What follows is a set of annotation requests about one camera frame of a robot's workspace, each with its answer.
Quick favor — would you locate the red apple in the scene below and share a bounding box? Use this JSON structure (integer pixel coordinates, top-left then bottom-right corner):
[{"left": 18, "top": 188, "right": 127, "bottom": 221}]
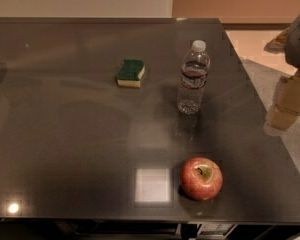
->
[{"left": 180, "top": 157, "right": 223, "bottom": 201}]

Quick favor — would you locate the clear plastic water bottle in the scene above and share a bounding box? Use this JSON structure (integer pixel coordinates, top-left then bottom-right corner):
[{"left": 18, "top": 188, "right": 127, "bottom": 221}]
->
[{"left": 177, "top": 40, "right": 210, "bottom": 115}]

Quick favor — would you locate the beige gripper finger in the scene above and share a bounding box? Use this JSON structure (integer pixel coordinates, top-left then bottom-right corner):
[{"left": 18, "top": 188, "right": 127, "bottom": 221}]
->
[
  {"left": 263, "top": 71, "right": 300, "bottom": 136},
  {"left": 264, "top": 28, "right": 289, "bottom": 53}
]

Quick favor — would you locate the green and yellow sponge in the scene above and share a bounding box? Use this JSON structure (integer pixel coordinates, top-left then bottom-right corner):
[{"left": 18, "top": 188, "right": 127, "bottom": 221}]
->
[{"left": 116, "top": 59, "right": 145, "bottom": 88}]

